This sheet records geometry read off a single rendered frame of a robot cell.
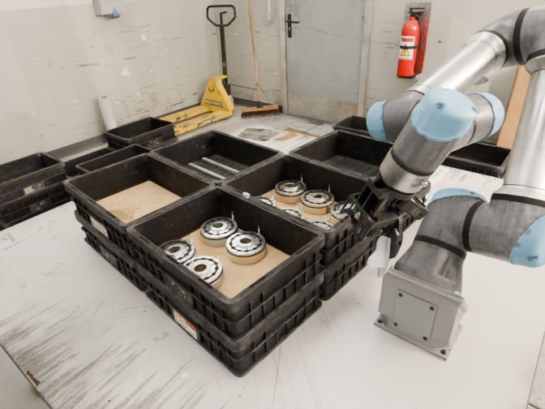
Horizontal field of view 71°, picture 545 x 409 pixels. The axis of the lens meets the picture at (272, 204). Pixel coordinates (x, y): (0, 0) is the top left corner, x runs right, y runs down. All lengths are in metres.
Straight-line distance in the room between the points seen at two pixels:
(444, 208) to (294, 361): 0.48
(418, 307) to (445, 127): 0.46
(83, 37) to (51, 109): 0.76
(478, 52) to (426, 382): 0.69
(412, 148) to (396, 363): 0.53
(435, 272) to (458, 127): 0.40
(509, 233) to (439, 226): 0.14
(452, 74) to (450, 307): 0.47
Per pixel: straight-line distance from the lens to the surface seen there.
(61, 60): 4.30
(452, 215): 0.92
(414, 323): 0.95
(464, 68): 0.88
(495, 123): 0.69
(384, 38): 4.09
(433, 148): 0.59
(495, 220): 0.89
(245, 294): 0.75
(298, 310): 0.95
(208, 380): 0.92
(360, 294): 1.09
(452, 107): 0.57
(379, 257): 0.73
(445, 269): 0.91
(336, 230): 0.92
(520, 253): 0.87
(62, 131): 4.36
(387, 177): 0.63
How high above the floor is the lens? 1.44
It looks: 30 degrees down
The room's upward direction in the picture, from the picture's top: 3 degrees counter-clockwise
